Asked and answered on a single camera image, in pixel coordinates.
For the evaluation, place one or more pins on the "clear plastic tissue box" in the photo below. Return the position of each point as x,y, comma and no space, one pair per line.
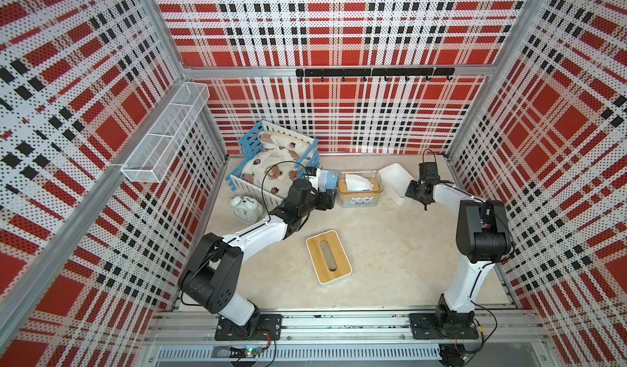
360,199

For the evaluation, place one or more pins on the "bear print cloth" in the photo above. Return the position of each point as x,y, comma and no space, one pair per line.
274,168

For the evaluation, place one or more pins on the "white wire mesh shelf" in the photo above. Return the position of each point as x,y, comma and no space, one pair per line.
176,116

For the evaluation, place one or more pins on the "blue white slatted crate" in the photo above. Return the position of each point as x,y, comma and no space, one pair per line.
250,146

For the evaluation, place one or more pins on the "black hook rail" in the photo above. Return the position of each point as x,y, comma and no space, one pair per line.
374,72

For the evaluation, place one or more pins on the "white plastic box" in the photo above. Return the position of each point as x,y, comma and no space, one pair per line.
396,180

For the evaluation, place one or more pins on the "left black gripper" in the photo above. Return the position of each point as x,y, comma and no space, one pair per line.
326,200

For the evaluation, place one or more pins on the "white alarm clock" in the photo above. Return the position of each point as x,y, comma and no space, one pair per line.
246,209

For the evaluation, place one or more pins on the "bamboo lid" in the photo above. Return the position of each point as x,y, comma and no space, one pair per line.
342,186

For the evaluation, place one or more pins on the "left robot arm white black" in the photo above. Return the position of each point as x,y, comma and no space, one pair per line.
211,275

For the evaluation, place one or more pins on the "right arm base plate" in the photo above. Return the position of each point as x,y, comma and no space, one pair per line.
430,326

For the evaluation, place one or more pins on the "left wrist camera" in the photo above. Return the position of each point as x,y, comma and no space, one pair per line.
313,176

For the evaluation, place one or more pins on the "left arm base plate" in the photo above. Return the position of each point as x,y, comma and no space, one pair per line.
260,327

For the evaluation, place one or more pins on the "blue tissue pack front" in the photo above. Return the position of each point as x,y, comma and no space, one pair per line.
357,183

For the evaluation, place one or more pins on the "blue tissue pack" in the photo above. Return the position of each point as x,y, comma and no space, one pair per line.
326,179
357,183

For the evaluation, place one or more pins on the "green circuit board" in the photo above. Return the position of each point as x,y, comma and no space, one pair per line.
248,352

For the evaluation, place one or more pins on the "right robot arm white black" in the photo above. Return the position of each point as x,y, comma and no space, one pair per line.
482,239

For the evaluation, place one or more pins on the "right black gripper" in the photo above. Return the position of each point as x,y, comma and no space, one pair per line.
410,191

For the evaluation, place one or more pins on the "white bamboo-lid tissue box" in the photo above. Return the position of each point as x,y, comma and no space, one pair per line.
329,258

